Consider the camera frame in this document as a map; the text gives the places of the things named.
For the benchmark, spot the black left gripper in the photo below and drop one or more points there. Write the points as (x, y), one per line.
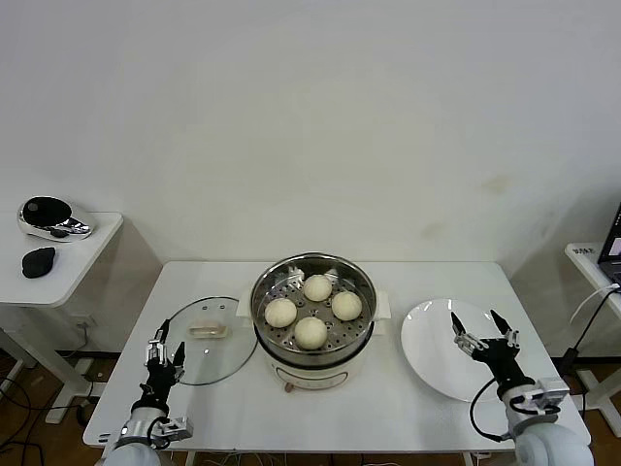
(162, 381)

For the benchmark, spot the white steamed baozi bun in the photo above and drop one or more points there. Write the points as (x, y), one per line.
(310, 332)
(317, 287)
(280, 312)
(347, 306)

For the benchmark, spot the black lumpy object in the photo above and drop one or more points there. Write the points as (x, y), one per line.
(39, 263)

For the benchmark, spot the round glass pot lid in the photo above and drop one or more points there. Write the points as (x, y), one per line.
(213, 359)

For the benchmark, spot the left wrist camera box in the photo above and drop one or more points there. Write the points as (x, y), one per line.
(173, 427)

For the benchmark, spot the chrome and black kitchen scale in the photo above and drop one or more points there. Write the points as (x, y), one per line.
(46, 213)

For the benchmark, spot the white side table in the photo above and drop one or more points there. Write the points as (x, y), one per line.
(73, 272)

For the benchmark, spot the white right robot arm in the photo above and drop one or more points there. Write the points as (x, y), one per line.
(543, 437)

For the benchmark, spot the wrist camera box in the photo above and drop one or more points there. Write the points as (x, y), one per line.
(550, 390)
(173, 427)

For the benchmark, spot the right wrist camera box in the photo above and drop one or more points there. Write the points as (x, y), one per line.
(550, 390)

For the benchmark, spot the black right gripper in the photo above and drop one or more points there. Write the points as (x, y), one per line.
(502, 364)

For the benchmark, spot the perforated steel steamer basket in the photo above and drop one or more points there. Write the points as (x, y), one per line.
(279, 340)

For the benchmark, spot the white desk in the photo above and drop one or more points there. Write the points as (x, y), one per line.
(584, 266)

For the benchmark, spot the white round plate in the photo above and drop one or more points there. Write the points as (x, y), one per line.
(427, 349)

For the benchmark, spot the cream electric cooking pot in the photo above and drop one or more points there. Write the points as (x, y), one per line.
(310, 376)

